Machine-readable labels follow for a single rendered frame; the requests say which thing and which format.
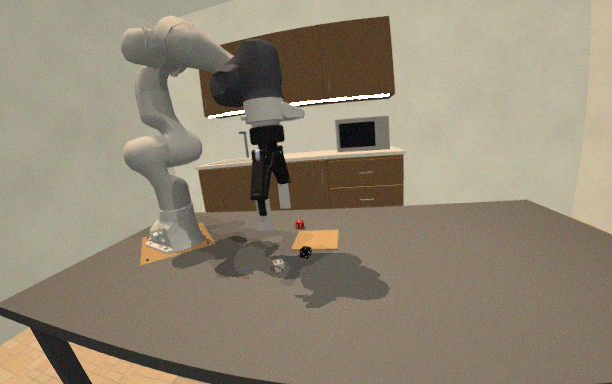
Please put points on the tan square mat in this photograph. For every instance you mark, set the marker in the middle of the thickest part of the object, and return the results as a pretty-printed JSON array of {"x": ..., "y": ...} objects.
[{"x": 317, "y": 240}]

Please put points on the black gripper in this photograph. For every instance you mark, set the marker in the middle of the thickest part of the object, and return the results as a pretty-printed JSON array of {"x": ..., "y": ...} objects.
[{"x": 261, "y": 171}]

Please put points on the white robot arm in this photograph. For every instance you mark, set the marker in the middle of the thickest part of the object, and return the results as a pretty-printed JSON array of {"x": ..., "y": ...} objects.
[{"x": 251, "y": 79}]

